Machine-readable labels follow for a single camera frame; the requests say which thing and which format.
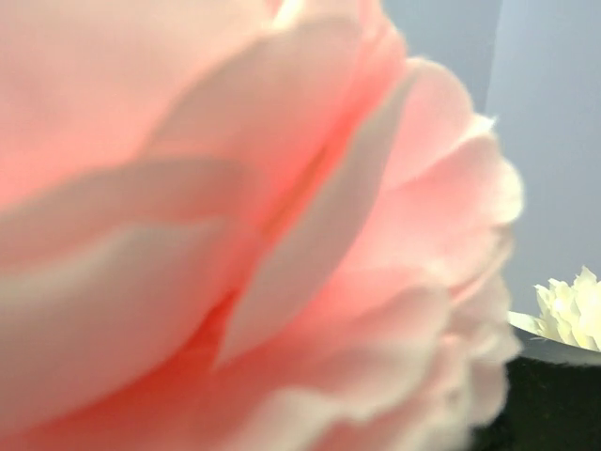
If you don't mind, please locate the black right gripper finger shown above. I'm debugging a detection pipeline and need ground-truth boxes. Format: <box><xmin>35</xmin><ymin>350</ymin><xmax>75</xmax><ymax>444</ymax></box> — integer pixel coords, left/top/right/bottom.
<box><xmin>470</xmin><ymin>347</ymin><xmax>600</xmax><ymax>451</ymax></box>

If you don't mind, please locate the white flower stem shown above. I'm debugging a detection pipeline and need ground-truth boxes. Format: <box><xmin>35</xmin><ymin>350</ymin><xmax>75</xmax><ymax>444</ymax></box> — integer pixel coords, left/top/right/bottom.
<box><xmin>508</xmin><ymin>266</ymin><xmax>600</xmax><ymax>352</ymax></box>

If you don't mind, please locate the pink flower stem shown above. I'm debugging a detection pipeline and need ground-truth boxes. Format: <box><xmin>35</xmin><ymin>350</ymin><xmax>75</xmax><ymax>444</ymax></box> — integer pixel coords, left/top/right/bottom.
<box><xmin>1</xmin><ymin>1</ymin><xmax>523</xmax><ymax>450</ymax></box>

